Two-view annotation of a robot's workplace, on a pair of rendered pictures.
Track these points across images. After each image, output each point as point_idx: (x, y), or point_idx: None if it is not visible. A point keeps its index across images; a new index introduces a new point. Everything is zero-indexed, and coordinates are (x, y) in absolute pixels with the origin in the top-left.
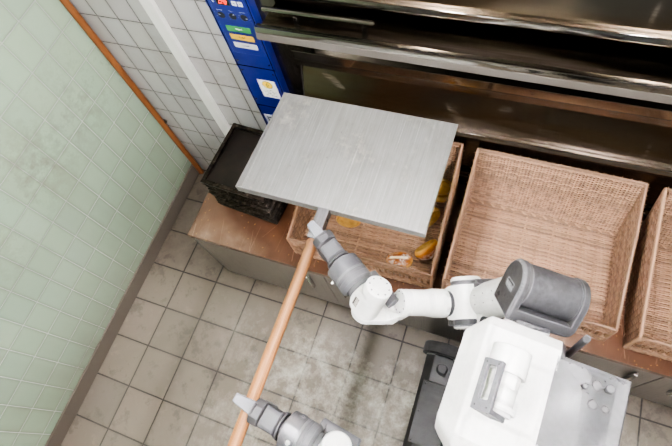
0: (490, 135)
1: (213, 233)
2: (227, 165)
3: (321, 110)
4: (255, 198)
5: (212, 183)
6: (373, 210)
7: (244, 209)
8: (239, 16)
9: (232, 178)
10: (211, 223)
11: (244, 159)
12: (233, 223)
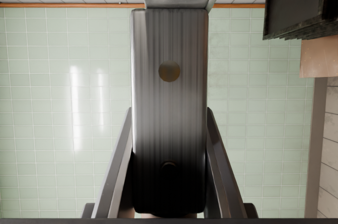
0: None
1: (319, 68)
2: (276, 8)
3: None
4: (310, 22)
5: (269, 35)
6: None
7: (332, 32)
8: None
9: (284, 17)
10: (314, 60)
11: None
12: (335, 49)
